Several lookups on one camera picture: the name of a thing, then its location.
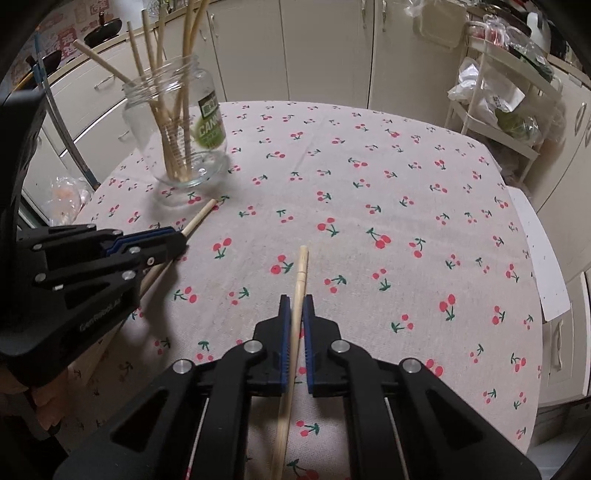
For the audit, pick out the person's left hand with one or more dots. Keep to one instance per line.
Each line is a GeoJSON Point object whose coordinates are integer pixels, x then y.
{"type": "Point", "coordinates": [51, 400]}

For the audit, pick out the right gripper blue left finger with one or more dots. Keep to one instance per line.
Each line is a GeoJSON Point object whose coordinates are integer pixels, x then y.
{"type": "Point", "coordinates": [274, 334]}

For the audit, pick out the black wok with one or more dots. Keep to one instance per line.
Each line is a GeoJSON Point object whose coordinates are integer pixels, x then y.
{"type": "Point", "coordinates": [106, 30]}

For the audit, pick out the plastic bag with orange items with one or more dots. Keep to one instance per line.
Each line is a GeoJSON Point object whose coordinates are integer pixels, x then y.
{"type": "Point", "coordinates": [67, 197]}

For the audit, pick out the hanging trash bag bin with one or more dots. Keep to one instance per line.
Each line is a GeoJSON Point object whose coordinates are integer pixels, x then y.
{"type": "Point", "coordinates": [439, 22]}

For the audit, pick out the cherry print tablecloth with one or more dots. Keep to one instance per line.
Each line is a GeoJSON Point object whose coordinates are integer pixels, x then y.
{"type": "Point", "coordinates": [416, 250]}

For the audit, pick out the white step stool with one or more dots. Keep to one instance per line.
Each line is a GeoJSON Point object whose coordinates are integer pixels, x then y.
{"type": "Point", "coordinates": [550, 282]}

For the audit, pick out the clear glass jar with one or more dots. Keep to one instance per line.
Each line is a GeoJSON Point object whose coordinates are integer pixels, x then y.
{"type": "Point", "coordinates": [206, 128]}

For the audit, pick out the white rolling cart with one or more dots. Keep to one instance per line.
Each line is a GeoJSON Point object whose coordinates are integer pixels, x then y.
{"type": "Point", "coordinates": [506, 91]}

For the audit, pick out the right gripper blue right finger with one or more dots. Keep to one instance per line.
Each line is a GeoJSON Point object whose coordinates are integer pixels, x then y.
{"type": "Point", "coordinates": [323, 374]}

